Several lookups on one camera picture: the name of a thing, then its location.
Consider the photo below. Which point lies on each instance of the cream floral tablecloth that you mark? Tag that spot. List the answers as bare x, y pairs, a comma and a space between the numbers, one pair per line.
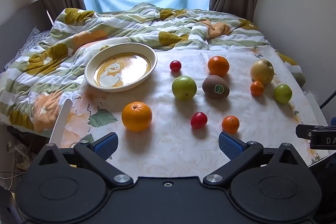
168, 145

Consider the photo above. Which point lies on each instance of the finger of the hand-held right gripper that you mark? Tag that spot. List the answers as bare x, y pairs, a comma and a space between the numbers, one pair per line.
334, 121
303, 131

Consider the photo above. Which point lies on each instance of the small green apple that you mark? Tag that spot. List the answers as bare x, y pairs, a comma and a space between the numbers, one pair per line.
283, 93

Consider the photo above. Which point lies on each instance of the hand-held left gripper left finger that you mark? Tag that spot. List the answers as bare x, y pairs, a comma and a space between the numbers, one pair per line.
106, 146

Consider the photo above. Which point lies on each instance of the orange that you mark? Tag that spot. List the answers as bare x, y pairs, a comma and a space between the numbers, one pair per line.
136, 116
218, 65

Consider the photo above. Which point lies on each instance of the small tangerine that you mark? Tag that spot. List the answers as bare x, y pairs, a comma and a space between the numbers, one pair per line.
230, 124
257, 88

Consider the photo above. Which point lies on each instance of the kiwi with green sticker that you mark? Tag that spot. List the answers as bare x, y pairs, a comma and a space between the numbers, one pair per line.
214, 85

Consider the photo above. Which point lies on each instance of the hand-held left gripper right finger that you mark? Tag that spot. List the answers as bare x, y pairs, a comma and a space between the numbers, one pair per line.
230, 146

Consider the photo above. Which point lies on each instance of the yellow apple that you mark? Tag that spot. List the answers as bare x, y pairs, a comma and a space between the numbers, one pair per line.
262, 72

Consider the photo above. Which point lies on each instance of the red cherry tomato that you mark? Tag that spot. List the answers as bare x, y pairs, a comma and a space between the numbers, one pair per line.
175, 66
199, 120

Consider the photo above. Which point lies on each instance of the grey upholstered headboard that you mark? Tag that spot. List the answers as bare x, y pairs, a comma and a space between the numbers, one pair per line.
18, 27

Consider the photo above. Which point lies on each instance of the cream cartoon print bowl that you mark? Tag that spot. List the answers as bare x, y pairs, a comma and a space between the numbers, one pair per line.
119, 71

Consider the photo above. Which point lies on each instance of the large green apple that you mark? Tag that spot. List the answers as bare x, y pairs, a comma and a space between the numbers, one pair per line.
184, 87

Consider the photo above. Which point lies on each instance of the grey dotted bedsheet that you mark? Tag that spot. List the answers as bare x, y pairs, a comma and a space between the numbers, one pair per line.
32, 39

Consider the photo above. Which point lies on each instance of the green striped floral blanket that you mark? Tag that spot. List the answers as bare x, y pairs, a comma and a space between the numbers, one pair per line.
118, 24

